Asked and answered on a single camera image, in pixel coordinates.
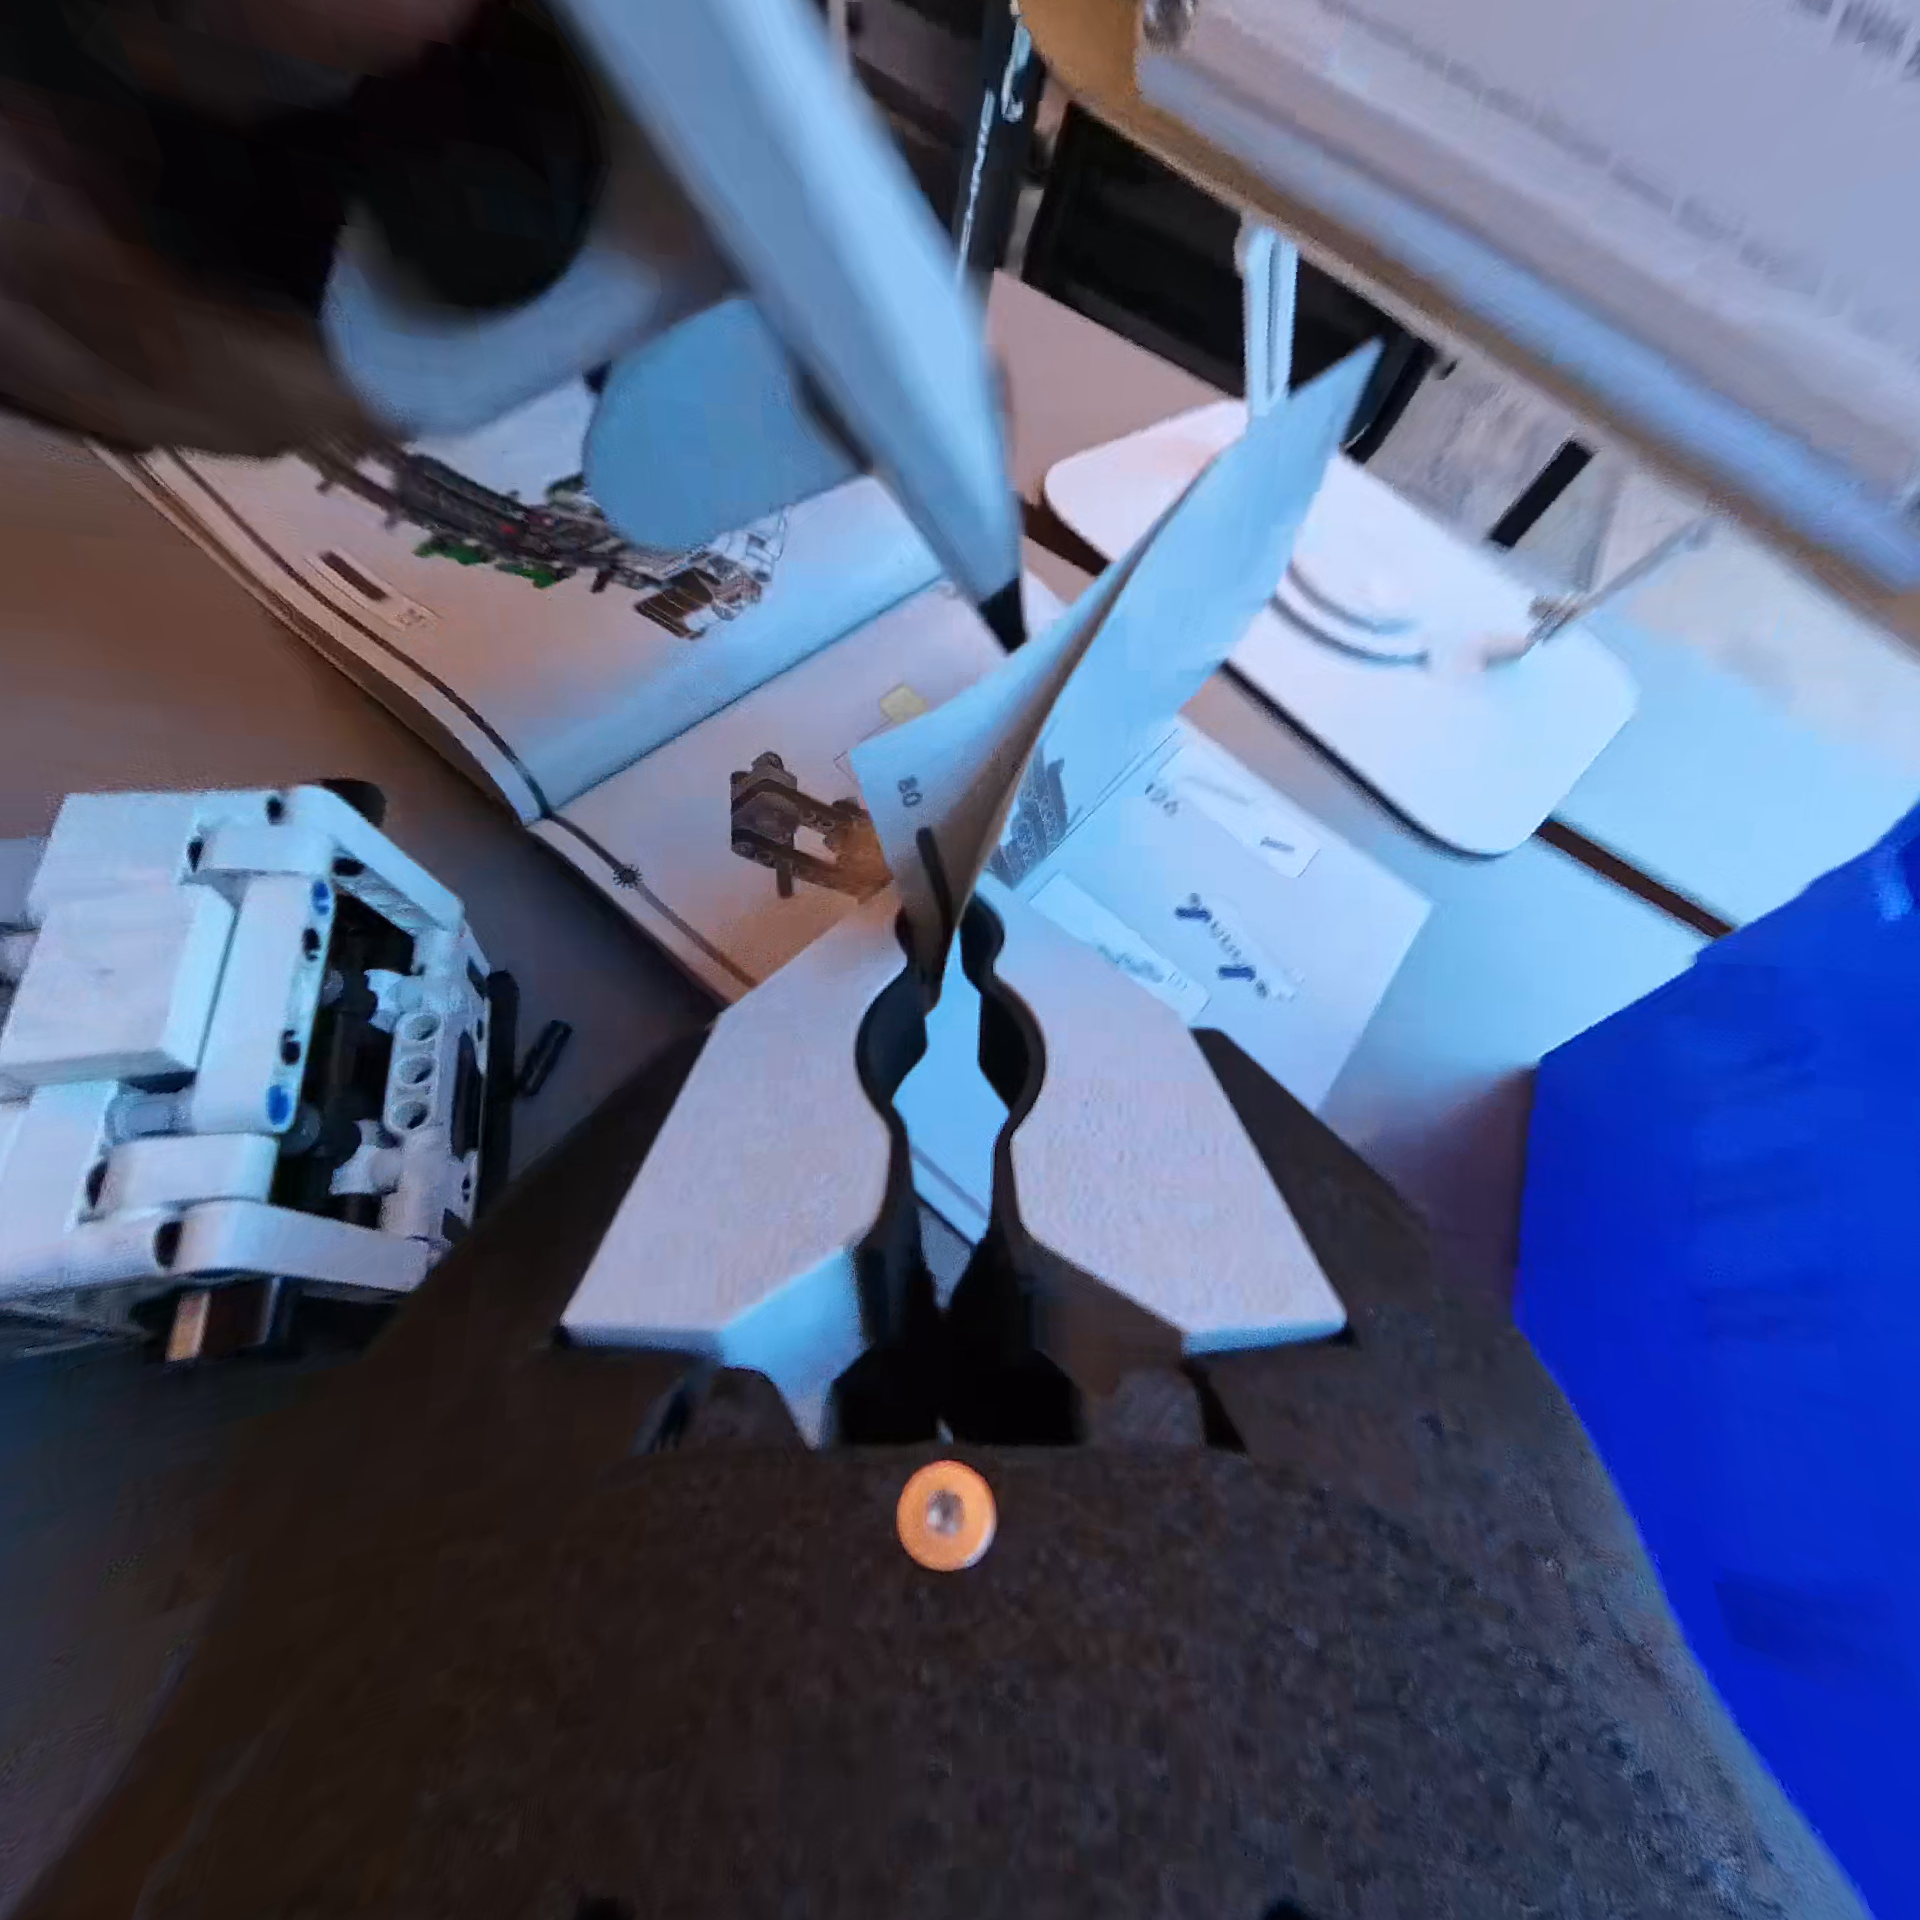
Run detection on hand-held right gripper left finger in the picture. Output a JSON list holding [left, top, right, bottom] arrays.
[[559, 901, 943, 1447]]

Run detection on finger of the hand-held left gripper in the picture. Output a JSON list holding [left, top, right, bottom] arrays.
[[551, 0, 1039, 657]]

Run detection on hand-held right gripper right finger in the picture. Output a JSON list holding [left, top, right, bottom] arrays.
[[964, 899, 1350, 1360]]

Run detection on lego instruction booklet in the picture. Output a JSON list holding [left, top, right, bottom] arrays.
[[92, 336, 1434, 1249]]

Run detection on lego truck model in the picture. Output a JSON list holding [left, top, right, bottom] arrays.
[[0, 780, 524, 1365]]

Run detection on person's left hand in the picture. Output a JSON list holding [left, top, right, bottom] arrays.
[[0, 58, 378, 453]]

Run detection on wooden document stand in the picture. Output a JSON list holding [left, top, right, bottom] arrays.
[[1019, 0, 1920, 860]]

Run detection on blue plastic bin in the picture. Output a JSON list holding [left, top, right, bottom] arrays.
[[1512, 805, 1920, 1920]]

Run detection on printed instruction sheet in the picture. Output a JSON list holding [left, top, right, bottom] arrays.
[[1146, 0, 1920, 496]]

